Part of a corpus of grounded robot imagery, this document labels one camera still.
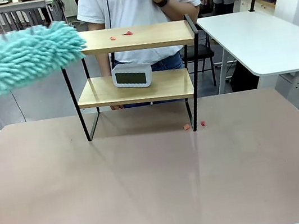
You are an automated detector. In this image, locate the large white table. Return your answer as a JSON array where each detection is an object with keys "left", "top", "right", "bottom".
[{"left": 196, "top": 2, "right": 299, "bottom": 121}]

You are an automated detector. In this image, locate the two-tier wood metal shelf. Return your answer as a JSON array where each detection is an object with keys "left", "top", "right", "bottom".
[{"left": 56, "top": 12, "right": 215, "bottom": 152}]

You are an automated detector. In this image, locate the white frame workbench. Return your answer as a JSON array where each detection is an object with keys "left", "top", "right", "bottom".
[{"left": 0, "top": 0, "right": 68, "bottom": 35}]

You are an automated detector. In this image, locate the person's right forearm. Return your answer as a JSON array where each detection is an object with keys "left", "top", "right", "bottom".
[{"left": 87, "top": 21, "right": 113, "bottom": 79}]

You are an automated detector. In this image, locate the person's left forearm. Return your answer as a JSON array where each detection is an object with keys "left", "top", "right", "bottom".
[{"left": 158, "top": 0, "right": 201, "bottom": 30}]

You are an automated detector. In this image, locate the white digital alarm clock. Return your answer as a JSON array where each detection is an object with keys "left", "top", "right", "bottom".
[{"left": 110, "top": 59, "right": 155, "bottom": 93}]

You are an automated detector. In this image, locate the black folding chair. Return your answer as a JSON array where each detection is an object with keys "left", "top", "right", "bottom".
[{"left": 179, "top": 27, "right": 220, "bottom": 91}]

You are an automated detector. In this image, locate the person's right hand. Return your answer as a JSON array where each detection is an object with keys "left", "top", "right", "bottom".
[{"left": 110, "top": 103, "right": 125, "bottom": 112}]

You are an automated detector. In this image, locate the teal chenille duster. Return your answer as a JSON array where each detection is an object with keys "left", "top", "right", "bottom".
[{"left": 0, "top": 16, "right": 94, "bottom": 99}]

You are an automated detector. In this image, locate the person in white shirt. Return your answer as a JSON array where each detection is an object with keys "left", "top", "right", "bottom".
[{"left": 74, "top": 0, "right": 210, "bottom": 74}]

